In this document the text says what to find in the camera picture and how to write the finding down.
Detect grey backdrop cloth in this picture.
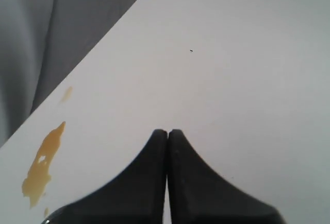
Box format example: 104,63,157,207
1,0,136,144

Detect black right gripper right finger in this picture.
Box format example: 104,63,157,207
167,129,284,223

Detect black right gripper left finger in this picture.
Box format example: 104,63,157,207
53,130,168,223

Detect round stainless steel pan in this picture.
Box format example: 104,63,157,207
41,207,65,224

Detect brown liquid spill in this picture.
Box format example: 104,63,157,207
21,86,74,216

